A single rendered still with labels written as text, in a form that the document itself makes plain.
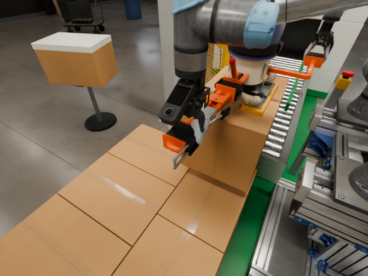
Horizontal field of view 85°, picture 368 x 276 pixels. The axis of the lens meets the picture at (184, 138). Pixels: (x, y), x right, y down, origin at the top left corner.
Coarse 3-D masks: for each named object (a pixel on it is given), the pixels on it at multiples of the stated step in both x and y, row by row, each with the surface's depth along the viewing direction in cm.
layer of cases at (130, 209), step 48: (144, 144) 153; (96, 192) 121; (144, 192) 121; (192, 192) 121; (240, 192) 121; (0, 240) 100; (48, 240) 100; (96, 240) 100; (144, 240) 100; (192, 240) 100
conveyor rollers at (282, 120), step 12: (276, 60) 281; (288, 60) 282; (300, 60) 282; (288, 84) 231; (300, 84) 226; (288, 96) 205; (288, 108) 192; (276, 120) 177; (288, 120) 174; (276, 132) 164; (276, 144) 152; (276, 156) 144
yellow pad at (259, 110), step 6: (264, 84) 103; (270, 84) 107; (276, 84) 108; (270, 90) 102; (264, 96) 97; (270, 96) 98; (264, 102) 94; (240, 108) 92; (246, 108) 91; (252, 108) 90; (258, 108) 90; (264, 108) 90; (258, 114) 89
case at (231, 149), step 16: (288, 80) 116; (240, 112) 91; (272, 112) 91; (224, 128) 88; (240, 128) 84; (256, 128) 82; (208, 144) 99; (224, 144) 94; (240, 144) 89; (256, 144) 84; (192, 160) 113; (208, 160) 106; (224, 160) 100; (240, 160) 94; (256, 160) 90; (224, 176) 107; (240, 176) 101
